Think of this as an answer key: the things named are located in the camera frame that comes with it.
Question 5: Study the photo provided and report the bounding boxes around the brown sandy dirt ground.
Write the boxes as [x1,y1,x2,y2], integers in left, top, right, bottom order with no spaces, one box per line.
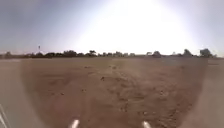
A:
[0,56,224,128]

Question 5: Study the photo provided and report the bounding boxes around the robot's own part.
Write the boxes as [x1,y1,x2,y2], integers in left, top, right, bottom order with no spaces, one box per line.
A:
[142,120,152,128]
[69,118,81,128]

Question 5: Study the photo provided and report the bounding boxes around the row of trees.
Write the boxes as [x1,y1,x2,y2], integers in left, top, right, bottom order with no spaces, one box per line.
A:
[0,48,218,60]

